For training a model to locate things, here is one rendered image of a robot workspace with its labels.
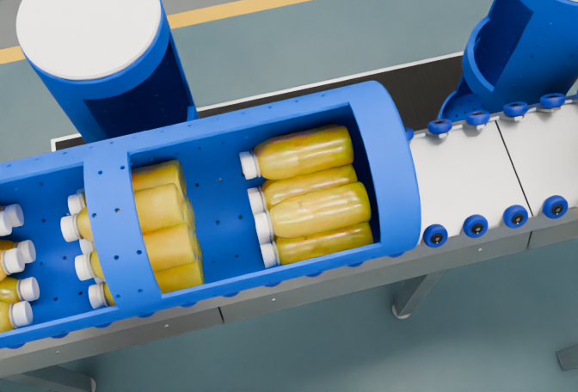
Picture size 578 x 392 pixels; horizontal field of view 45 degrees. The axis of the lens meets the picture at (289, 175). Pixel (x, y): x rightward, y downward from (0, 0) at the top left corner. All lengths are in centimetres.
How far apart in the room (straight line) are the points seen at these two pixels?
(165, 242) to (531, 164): 71
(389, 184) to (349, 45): 157
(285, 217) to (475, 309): 126
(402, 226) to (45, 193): 62
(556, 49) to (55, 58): 102
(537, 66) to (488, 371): 98
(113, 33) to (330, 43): 130
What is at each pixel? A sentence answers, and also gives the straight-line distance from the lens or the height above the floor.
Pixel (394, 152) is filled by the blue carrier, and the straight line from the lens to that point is 101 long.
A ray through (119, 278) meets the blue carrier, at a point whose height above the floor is 118.
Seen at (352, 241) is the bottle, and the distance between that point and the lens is 112.
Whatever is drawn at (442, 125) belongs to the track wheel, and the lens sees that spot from 132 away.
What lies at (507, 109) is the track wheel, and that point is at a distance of 137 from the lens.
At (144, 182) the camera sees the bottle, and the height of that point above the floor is 113.
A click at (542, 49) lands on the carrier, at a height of 86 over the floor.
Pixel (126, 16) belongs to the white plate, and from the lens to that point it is 139.
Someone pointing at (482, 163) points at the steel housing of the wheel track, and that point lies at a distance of 137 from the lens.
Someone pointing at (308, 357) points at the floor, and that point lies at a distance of 216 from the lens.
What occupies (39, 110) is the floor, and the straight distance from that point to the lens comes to 258.
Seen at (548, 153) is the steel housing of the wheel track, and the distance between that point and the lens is 141.
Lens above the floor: 215
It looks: 68 degrees down
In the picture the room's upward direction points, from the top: 3 degrees counter-clockwise
